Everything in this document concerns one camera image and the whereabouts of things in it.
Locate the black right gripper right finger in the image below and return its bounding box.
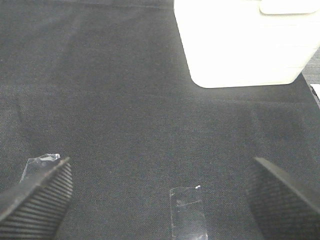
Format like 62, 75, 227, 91
245, 157, 320, 240

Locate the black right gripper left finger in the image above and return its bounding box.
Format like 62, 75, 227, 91
0, 157, 73, 240

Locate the clear tape strip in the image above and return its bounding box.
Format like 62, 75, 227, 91
169, 185, 208, 240
19, 153, 61, 183

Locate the black tablecloth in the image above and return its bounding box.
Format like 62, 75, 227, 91
0, 0, 320, 240

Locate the white plastic storage box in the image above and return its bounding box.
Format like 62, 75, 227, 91
173, 0, 320, 89

